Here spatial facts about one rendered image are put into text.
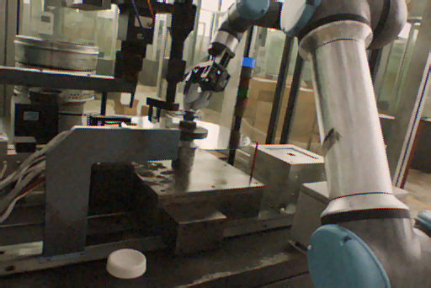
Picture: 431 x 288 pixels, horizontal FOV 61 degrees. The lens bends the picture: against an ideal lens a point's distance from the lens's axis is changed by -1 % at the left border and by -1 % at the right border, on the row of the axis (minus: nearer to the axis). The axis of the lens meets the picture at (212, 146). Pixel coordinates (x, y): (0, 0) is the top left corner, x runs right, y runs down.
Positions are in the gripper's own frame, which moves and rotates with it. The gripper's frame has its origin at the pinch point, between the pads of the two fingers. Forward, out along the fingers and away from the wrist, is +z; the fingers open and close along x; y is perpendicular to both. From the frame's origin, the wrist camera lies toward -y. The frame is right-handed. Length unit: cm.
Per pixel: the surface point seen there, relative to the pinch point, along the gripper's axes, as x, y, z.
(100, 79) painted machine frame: -21.1, -12.7, 2.6
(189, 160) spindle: 3.1, 7.5, 12.7
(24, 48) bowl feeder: -37, -61, -4
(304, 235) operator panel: 22.5, 34.1, 18.9
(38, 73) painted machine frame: -34.8, -13.6, 10.1
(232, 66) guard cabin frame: 28, -32, -39
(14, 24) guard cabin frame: -42, -94, -18
